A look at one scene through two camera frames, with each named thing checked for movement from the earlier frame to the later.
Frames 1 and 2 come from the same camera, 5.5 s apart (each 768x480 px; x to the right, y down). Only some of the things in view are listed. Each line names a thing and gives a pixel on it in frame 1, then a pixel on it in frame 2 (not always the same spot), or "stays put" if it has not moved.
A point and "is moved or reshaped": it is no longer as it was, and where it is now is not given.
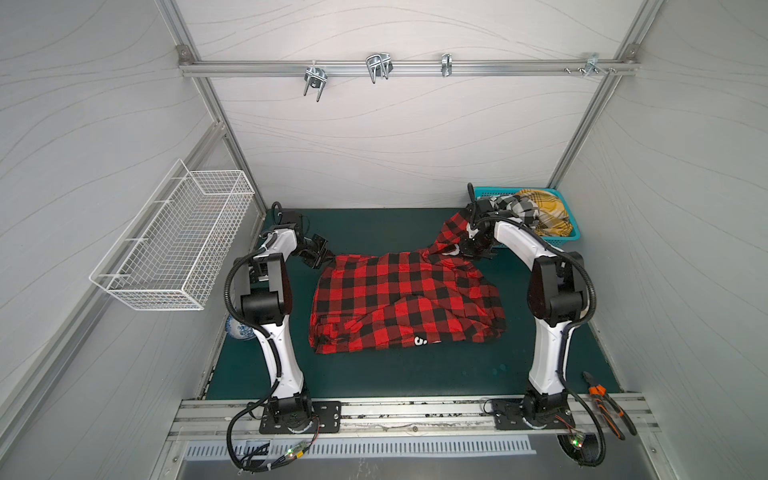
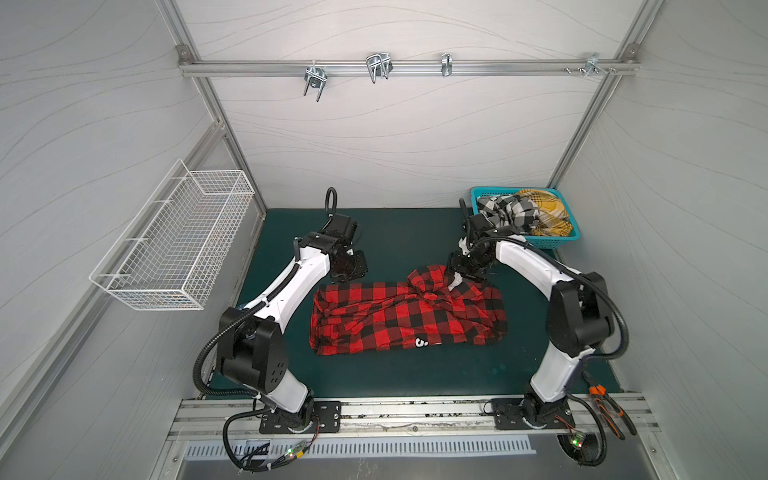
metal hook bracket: (592, 63) stays put
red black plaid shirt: (397, 301) is moved or reshaped
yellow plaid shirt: (553, 218) stays put
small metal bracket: (446, 64) stays put
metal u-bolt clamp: (315, 77) stays put
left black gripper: (322, 250) → (358, 271)
